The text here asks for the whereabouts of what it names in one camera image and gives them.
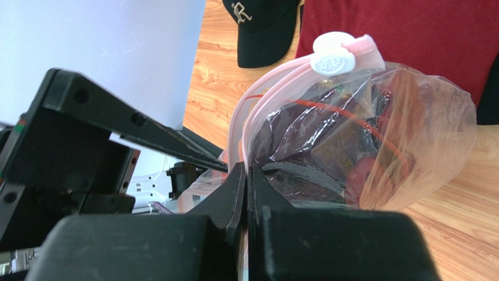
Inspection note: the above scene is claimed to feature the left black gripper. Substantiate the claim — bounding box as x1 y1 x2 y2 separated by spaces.
1 68 228 252

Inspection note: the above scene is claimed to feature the black cap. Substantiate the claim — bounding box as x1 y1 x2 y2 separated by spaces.
223 0 300 68

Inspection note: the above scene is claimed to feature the dark red folded cloth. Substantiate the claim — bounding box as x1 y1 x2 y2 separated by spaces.
296 1 498 103

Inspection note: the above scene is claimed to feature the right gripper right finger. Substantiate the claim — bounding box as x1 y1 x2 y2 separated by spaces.
247 166 439 280

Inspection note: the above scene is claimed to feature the red toy lobster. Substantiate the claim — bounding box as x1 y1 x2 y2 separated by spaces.
245 92 412 210

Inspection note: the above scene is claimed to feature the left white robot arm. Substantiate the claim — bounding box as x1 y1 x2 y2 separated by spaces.
1 68 227 252

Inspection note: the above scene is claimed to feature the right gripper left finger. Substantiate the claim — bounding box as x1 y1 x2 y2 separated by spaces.
26 163 246 280

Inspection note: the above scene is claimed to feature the dark purple toy fruit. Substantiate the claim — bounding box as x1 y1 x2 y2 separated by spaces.
249 88 379 205

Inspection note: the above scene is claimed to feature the clear zip top bag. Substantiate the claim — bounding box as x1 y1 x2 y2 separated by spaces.
177 32 479 214

